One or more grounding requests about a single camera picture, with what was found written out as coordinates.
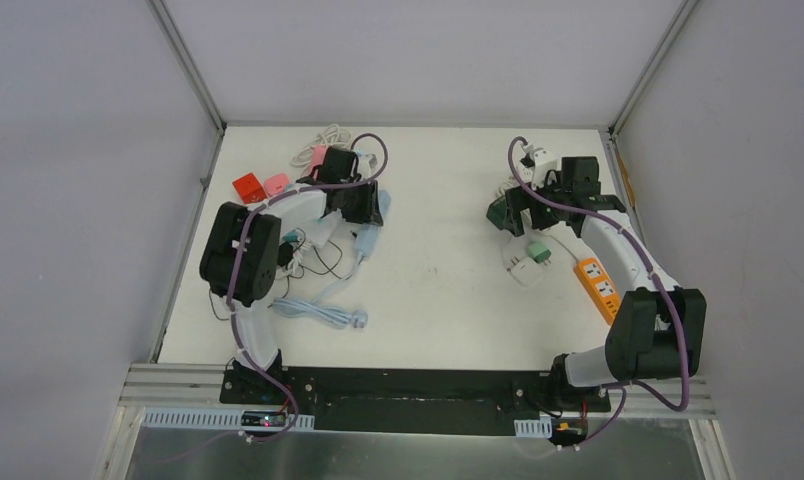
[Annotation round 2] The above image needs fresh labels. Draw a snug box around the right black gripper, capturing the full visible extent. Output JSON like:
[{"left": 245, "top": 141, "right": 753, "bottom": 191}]
[{"left": 504, "top": 171, "right": 571, "bottom": 237}]

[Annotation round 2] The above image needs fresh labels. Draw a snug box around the light green plug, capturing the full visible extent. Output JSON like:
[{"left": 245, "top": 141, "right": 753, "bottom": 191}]
[{"left": 526, "top": 240, "right": 552, "bottom": 265}]

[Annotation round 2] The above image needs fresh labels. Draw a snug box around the white multicolour power strip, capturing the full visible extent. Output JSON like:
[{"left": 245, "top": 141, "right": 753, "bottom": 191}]
[{"left": 300, "top": 210, "right": 343, "bottom": 249}]

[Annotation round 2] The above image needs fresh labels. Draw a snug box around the small white cube adapter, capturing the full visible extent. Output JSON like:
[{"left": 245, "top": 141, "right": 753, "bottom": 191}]
[{"left": 500, "top": 238, "right": 543, "bottom": 288}]

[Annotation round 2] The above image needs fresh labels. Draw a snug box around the orange power strip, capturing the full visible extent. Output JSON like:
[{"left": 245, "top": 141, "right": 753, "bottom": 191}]
[{"left": 573, "top": 258, "right": 621, "bottom": 326}]

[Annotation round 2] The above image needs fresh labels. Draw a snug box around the black plug adapter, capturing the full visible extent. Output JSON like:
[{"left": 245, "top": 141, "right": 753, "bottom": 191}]
[{"left": 276, "top": 242, "right": 295, "bottom": 268}]

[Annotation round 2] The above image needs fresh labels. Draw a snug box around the light blue power strip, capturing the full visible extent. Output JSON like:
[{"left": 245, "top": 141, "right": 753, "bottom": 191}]
[{"left": 271, "top": 224, "right": 381, "bottom": 329}]

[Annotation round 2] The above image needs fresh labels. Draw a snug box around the red cube socket adapter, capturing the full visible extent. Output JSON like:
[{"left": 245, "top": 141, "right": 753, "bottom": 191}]
[{"left": 232, "top": 172, "right": 267, "bottom": 204}]

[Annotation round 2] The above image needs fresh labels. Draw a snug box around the dark green cube adapter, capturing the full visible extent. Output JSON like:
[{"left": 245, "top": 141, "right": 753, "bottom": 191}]
[{"left": 486, "top": 196, "right": 514, "bottom": 231}]

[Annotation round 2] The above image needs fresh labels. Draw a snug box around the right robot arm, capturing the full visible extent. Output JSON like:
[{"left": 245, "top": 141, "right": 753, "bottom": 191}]
[{"left": 494, "top": 156, "right": 707, "bottom": 410}]

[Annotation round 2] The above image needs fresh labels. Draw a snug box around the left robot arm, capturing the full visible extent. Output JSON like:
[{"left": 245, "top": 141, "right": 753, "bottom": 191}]
[{"left": 198, "top": 147, "right": 388, "bottom": 405}]

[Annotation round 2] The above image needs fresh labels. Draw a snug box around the pink wedge power strip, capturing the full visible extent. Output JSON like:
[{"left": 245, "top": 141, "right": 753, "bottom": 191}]
[{"left": 306, "top": 145, "right": 328, "bottom": 173}]

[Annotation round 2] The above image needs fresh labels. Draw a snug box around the pink square adapter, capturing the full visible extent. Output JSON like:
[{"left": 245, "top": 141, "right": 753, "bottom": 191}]
[{"left": 262, "top": 173, "right": 292, "bottom": 197}]

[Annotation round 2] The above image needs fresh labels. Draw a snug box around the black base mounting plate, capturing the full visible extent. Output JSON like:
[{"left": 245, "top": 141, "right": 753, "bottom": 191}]
[{"left": 219, "top": 362, "right": 611, "bottom": 436}]

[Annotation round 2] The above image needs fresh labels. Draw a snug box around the black thin cable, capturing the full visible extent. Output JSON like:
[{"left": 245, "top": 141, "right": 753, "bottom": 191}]
[{"left": 276, "top": 228, "right": 347, "bottom": 280}]

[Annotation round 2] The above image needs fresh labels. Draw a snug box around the white coiled cable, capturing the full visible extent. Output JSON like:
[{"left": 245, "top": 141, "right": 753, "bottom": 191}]
[{"left": 289, "top": 123, "right": 354, "bottom": 167}]

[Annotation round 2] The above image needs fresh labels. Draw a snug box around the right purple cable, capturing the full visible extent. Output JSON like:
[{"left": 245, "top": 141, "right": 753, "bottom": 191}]
[{"left": 506, "top": 136, "right": 692, "bottom": 460}]

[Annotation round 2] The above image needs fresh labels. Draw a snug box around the purple cable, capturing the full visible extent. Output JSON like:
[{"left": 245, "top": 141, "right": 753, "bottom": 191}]
[
  {"left": 224, "top": 133, "right": 390, "bottom": 446},
  {"left": 506, "top": 136, "right": 692, "bottom": 460}
]

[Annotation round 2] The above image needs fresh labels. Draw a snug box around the black charger with cable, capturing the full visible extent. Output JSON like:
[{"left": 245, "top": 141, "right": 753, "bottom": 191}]
[{"left": 208, "top": 289, "right": 232, "bottom": 322}]

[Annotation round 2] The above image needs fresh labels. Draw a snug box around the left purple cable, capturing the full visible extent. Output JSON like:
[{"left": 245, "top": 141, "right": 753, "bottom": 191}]
[{"left": 224, "top": 133, "right": 390, "bottom": 446}]

